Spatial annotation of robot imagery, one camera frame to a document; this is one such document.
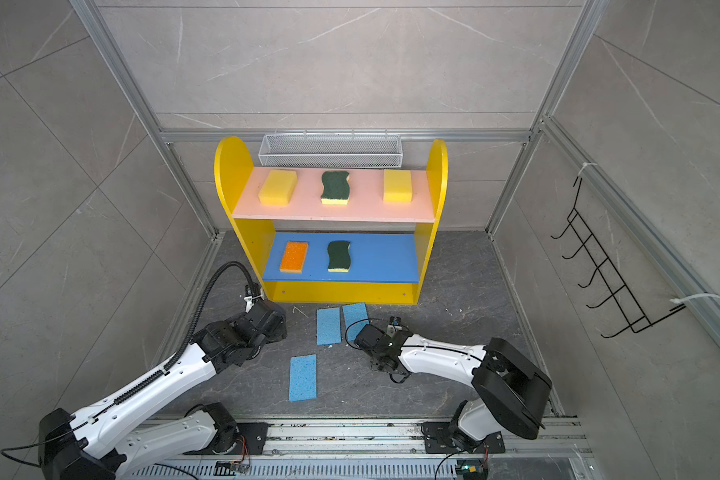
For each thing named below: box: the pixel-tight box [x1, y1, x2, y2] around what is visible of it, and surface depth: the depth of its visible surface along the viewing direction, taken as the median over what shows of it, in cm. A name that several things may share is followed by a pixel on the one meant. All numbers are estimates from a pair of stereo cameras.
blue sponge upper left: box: [316, 307, 341, 346], surface depth 95 cm
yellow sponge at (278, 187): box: [259, 169, 298, 207], surface depth 73 cm
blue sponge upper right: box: [342, 302, 369, 341], surface depth 97 cm
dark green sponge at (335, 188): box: [320, 171, 350, 205], surface depth 73 cm
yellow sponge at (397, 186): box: [383, 169, 413, 204], surface depth 73 cm
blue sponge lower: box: [289, 354, 317, 402], surface depth 84 cm
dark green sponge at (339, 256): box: [327, 240, 351, 273], surface depth 94 cm
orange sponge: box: [279, 242, 309, 273], surface depth 93 cm
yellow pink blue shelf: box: [215, 136, 448, 305], surface depth 78 cm
